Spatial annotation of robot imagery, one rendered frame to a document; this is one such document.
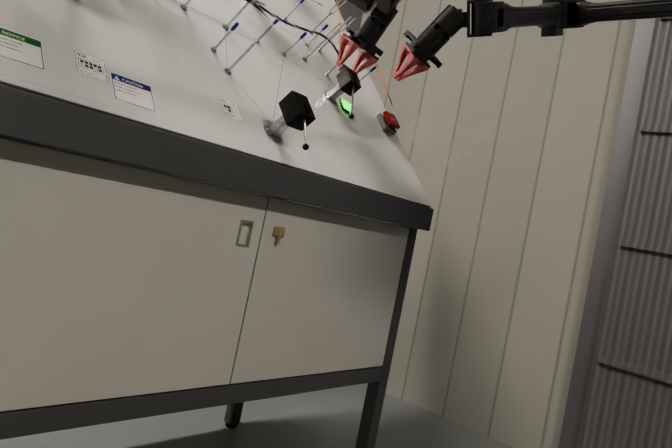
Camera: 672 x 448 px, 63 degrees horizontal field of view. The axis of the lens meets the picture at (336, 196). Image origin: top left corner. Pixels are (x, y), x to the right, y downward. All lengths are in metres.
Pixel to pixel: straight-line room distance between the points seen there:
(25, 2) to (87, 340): 0.54
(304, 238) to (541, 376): 1.52
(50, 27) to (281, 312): 0.71
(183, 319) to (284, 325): 0.27
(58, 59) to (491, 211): 2.05
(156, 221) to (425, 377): 1.95
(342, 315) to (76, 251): 0.70
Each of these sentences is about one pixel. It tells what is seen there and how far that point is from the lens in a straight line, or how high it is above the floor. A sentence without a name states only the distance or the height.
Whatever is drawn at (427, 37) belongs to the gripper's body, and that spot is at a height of 1.22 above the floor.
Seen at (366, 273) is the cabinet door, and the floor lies 0.66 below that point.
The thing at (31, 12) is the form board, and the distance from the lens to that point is 1.00.
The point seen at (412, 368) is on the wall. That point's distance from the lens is 2.79.
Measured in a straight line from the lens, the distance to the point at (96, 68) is 0.98.
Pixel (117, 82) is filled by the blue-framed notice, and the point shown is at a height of 0.93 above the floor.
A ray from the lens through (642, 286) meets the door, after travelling 2.38.
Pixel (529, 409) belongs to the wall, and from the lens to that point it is 2.57.
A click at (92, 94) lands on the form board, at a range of 0.93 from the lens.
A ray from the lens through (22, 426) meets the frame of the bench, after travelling 1.03.
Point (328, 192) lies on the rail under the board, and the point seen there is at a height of 0.84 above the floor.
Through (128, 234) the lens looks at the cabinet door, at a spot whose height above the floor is 0.68.
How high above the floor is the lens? 0.78
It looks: 2 degrees up
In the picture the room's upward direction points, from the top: 12 degrees clockwise
